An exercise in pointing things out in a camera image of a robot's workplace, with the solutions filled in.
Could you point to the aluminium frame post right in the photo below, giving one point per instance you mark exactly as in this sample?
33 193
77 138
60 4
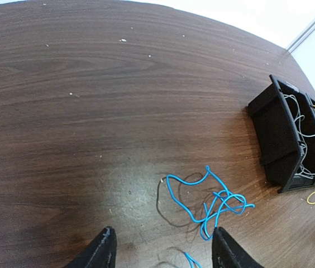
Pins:
301 37

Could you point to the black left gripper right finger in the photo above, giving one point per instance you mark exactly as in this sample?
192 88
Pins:
226 252

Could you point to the black three-compartment bin tray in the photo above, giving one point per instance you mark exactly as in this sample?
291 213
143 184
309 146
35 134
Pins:
284 122

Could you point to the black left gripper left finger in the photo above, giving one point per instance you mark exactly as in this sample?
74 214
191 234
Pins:
101 252

